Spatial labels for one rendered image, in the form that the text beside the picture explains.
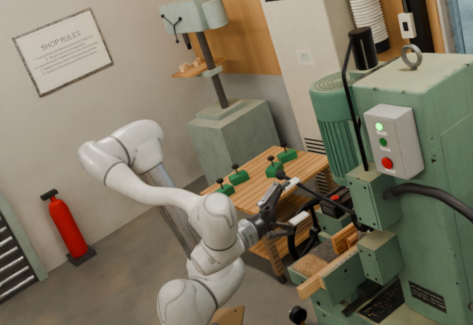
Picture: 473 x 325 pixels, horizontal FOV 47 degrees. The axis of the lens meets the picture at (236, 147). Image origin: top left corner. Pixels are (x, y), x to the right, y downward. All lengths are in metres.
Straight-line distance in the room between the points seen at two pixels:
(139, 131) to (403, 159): 1.03
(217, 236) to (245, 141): 2.51
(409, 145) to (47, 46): 3.37
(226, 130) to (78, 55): 1.29
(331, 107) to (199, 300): 0.87
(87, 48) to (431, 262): 3.38
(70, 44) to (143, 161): 2.47
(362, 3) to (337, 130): 1.56
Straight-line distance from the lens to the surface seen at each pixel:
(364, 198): 1.44
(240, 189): 3.30
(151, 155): 1.99
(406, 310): 1.76
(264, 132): 4.12
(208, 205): 1.49
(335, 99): 1.54
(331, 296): 1.74
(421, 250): 1.54
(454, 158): 1.38
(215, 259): 1.63
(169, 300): 1.99
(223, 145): 3.92
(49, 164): 4.38
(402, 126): 1.27
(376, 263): 1.56
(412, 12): 3.03
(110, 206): 4.63
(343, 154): 1.62
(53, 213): 4.31
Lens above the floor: 1.97
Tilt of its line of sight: 22 degrees down
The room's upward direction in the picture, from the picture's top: 19 degrees counter-clockwise
